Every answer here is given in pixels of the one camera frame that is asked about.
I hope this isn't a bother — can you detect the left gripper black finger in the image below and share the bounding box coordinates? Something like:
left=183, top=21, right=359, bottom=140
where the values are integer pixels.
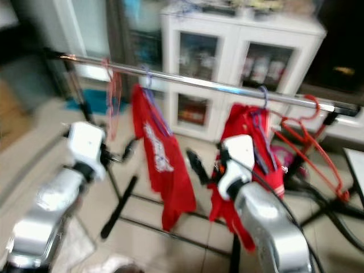
left=121, top=139, right=140, bottom=163

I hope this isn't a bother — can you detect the purple plastic hanger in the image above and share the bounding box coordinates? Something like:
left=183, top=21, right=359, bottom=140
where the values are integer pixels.
left=141, top=65, right=174, bottom=137
left=250, top=85, right=279, bottom=171

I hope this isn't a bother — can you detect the red plastic hanger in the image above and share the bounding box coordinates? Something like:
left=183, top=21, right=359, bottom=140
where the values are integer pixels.
left=101, top=57, right=123, bottom=140
left=270, top=94, right=350, bottom=202

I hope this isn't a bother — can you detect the red t-shirt with white print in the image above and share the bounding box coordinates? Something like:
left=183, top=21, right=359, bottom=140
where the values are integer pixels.
left=131, top=84, right=197, bottom=231

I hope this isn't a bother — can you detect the plain red garment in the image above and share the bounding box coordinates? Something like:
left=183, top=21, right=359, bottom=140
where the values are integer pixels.
left=208, top=104, right=285, bottom=252

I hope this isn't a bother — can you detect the blue floor mat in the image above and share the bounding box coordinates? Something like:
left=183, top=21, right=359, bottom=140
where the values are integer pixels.
left=65, top=88, right=111, bottom=114

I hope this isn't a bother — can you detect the pink plastic object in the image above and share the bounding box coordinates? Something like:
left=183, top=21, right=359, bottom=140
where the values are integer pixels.
left=270, top=145, right=296, bottom=180

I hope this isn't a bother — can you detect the brown cardboard box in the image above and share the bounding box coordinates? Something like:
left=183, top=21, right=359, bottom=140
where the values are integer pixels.
left=0, top=80, right=29, bottom=151

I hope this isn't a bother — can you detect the white cabinet with glass doors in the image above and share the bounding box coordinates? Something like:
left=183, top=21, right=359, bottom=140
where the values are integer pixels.
left=159, top=6, right=328, bottom=143

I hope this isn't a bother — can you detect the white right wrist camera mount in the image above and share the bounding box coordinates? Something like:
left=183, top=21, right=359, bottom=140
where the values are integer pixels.
left=217, top=135, right=255, bottom=200

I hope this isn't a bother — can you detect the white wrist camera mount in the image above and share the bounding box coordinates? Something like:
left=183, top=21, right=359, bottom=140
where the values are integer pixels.
left=217, top=135, right=255, bottom=200
left=67, top=121, right=107, bottom=180

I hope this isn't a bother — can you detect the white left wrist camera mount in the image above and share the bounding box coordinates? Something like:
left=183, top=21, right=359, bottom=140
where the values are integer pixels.
left=67, top=121, right=107, bottom=180

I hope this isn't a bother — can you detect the clothes rack with silver rail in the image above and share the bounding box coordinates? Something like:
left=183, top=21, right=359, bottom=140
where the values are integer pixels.
left=44, top=48, right=364, bottom=273

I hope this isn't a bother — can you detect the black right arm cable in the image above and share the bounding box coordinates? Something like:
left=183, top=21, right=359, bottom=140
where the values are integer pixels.
left=247, top=165, right=328, bottom=273

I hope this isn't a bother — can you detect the white door frame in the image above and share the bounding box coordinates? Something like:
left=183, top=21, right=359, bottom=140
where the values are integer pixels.
left=54, top=0, right=111, bottom=80

